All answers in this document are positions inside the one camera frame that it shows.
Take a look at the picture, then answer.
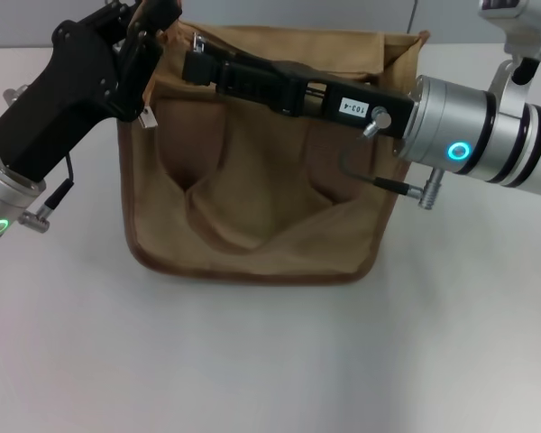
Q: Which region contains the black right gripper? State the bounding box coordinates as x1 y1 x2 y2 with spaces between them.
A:
225 53 419 142

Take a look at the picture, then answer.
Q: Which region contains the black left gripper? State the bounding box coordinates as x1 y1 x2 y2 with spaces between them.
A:
0 0 184 184

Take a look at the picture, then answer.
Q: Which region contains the khaki canvas food bag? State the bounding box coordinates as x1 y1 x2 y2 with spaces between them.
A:
116 17 432 288

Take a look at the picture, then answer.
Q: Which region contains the silver metal bag tab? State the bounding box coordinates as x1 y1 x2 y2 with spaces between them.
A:
137 106 158 132

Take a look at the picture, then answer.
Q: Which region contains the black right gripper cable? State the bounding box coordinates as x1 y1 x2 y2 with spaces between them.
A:
340 106 443 211

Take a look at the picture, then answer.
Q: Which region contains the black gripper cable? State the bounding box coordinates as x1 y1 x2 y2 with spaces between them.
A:
340 106 443 211
17 152 76 229

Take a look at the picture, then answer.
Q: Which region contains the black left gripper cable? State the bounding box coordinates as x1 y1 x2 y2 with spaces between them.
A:
17 152 76 229

